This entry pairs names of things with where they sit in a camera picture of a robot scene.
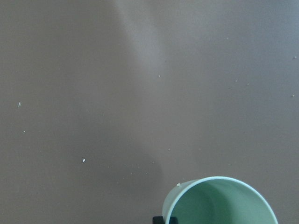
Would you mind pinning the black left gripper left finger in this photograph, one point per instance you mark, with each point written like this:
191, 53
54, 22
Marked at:
158, 220

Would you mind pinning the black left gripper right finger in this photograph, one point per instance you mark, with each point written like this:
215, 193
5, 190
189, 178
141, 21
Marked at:
173, 220

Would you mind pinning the green cup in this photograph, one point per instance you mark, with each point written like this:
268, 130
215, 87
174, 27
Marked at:
217, 200

